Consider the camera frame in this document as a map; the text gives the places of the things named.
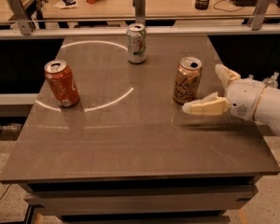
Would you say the black floor cable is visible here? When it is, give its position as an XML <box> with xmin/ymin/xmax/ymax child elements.
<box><xmin>0</xmin><ymin>184</ymin><xmax>13</xmax><ymax>209</ymax></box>

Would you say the right metal bracket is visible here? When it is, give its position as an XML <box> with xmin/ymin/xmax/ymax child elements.
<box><xmin>247</xmin><ymin>0</ymin><xmax>272</xmax><ymax>31</ymax></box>

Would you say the left metal bracket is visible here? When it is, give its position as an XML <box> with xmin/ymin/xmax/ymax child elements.
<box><xmin>7</xmin><ymin>0</ymin><xmax>35</xmax><ymax>35</ymax></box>

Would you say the grey table base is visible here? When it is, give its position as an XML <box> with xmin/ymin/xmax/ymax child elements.
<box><xmin>25</xmin><ymin>177</ymin><xmax>258</xmax><ymax>222</ymax></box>

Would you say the clear sanitizer bottle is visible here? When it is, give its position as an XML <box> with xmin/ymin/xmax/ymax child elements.
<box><xmin>246</xmin><ymin>71</ymin><xmax>280</xmax><ymax>90</ymax></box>

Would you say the orange soda can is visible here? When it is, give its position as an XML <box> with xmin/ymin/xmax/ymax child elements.
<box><xmin>44</xmin><ymin>60</ymin><xmax>79</xmax><ymax>107</ymax></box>

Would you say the metal bracket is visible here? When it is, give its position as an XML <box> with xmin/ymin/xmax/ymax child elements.
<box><xmin>134</xmin><ymin>0</ymin><xmax>146</xmax><ymax>24</ymax></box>
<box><xmin>247</xmin><ymin>0</ymin><xmax>272</xmax><ymax>31</ymax></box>
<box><xmin>7</xmin><ymin>0</ymin><xmax>35</xmax><ymax>35</ymax></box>

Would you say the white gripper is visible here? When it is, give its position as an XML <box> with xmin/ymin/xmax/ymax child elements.
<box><xmin>182</xmin><ymin>64</ymin><xmax>265</xmax><ymax>120</ymax></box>

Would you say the middle metal bracket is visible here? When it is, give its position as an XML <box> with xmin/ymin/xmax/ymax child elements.
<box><xmin>134</xmin><ymin>0</ymin><xmax>146</xmax><ymax>24</ymax></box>

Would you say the tan LaCroix can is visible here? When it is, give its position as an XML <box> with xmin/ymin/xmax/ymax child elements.
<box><xmin>173</xmin><ymin>57</ymin><xmax>203</xmax><ymax>104</ymax></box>

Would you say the black mesh cup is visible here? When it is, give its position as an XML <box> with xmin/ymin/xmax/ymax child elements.
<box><xmin>195</xmin><ymin>0</ymin><xmax>210</xmax><ymax>10</ymax></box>

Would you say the black cable on desk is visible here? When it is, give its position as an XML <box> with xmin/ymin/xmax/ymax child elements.
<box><xmin>212</xmin><ymin>0</ymin><xmax>245</xmax><ymax>13</ymax></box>

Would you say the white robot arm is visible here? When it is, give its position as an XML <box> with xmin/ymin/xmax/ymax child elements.
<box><xmin>182</xmin><ymin>64</ymin><xmax>280</xmax><ymax>137</ymax></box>

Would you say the white green soda can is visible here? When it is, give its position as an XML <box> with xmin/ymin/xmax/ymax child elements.
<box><xmin>127</xmin><ymin>23</ymin><xmax>147</xmax><ymax>63</ymax></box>

